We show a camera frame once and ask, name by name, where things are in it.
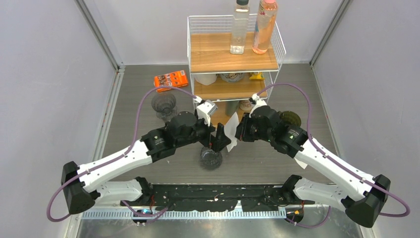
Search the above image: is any yellow snack packet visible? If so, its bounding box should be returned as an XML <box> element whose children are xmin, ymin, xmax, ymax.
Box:
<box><xmin>249</xmin><ymin>72</ymin><xmax>265</xmax><ymax>80</ymax></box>

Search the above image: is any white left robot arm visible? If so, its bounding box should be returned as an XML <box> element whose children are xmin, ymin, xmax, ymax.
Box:
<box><xmin>61</xmin><ymin>112</ymin><xmax>231</xmax><ymax>215</ymax></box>

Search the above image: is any clear water bottle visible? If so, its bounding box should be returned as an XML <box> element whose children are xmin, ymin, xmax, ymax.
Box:
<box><xmin>230</xmin><ymin>0</ymin><xmax>250</xmax><ymax>55</ymax></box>

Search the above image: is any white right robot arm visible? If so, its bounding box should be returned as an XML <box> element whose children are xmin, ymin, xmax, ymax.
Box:
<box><xmin>235</xmin><ymin>106</ymin><xmax>391</xmax><ymax>228</ymax></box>

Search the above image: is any white printed cup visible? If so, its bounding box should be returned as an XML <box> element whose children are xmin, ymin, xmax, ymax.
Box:
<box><xmin>239</xmin><ymin>99</ymin><xmax>254</xmax><ymax>112</ymax></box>

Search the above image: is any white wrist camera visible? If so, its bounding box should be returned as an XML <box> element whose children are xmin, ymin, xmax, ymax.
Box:
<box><xmin>194</xmin><ymin>96</ymin><xmax>218</xmax><ymax>127</ymax></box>
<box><xmin>249</xmin><ymin>93</ymin><xmax>267</xmax><ymax>118</ymax></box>

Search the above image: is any smoky glass mug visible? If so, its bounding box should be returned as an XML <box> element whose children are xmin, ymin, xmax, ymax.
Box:
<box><xmin>199</xmin><ymin>147</ymin><xmax>223</xmax><ymax>171</ymax></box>

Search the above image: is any dark green dripper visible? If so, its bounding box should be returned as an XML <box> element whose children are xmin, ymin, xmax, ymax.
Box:
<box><xmin>280</xmin><ymin>111</ymin><xmax>302</xmax><ymax>127</ymax></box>

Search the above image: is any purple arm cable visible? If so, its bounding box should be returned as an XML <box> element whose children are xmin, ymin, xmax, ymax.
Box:
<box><xmin>46</xmin><ymin>86</ymin><xmax>203</xmax><ymax>223</ymax></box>
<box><xmin>256</xmin><ymin>82</ymin><xmax>411</xmax><ymax>218</ymax></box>

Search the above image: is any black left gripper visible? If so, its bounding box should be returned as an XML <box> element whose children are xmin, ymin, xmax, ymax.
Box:
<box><xmin>176</xmin><ymin>112</ymin><xmax>231</xmax><ymax>152</ymax></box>

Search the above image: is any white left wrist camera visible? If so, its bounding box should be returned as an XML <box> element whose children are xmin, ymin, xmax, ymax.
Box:
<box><xmin>194</xmin><ymin>96</ymin><xmax>218</xmax><ymax>127</ymax></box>

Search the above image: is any pink drink bottle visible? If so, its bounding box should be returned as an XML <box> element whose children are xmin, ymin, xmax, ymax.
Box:
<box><xmin>252</xmin><ymin>0</ymin><xmax>278</xmax><ymax>54</ymax></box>

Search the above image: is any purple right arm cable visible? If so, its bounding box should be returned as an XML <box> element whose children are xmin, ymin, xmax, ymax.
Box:
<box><xmin>256</xmin><ymin>82</ymin><xmax>411</xmax><ymax>218</ymax></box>

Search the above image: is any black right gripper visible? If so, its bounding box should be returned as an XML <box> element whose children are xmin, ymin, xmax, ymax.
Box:
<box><xmin>231</xmin><ymin>113</ymin><xmax>273</xmax><ymax>143</ymax></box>

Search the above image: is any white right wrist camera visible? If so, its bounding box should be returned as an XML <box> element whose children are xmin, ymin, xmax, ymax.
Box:
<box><xmin>249</xmin><ymin>93</ymin><xmax>267</xmax><ymax>118</ymax></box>

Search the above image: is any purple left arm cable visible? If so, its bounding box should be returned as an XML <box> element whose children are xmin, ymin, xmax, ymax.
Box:
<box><xmin>46</xmin><ymin>86</ymin><xmax>203</xmax><ymax>223</ymax></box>

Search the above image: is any grey metal can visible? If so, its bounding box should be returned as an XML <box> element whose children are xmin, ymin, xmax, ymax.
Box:
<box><xmin>225</xmin><ymin>100</ymin><xmax>240</xmax><ymax>117</ymax></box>

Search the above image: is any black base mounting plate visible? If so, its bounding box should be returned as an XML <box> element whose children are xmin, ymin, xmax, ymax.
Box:
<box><xmin>144</xmin><ymin>183</ymin><xmax>304</xmax><ymax>213</ymax></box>

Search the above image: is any white cup on shelf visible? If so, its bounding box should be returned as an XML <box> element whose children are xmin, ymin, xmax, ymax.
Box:
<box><xmin>194</xmin><ymin>73</ymin><xmax>217</xmax><ymax>86</ymax></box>

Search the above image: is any white wire wooden shelf rack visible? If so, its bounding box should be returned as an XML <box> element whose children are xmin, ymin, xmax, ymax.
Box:
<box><xmin>187</xmin><ymin>14</ymin><xmax>286</xmax><ymax>124</ymax></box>

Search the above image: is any printed ceramic bowl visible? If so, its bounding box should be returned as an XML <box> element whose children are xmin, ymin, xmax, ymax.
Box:
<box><xmin>219</xmin><ymin>72</ymin><xmax>245</xmax><ymax>83</ymax></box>

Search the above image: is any orange snack box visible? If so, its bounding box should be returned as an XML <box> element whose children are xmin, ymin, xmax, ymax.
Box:
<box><xmin>154</xmin><ymin>70</ymin><xmax>189</xmax><ymax>88</ymax></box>

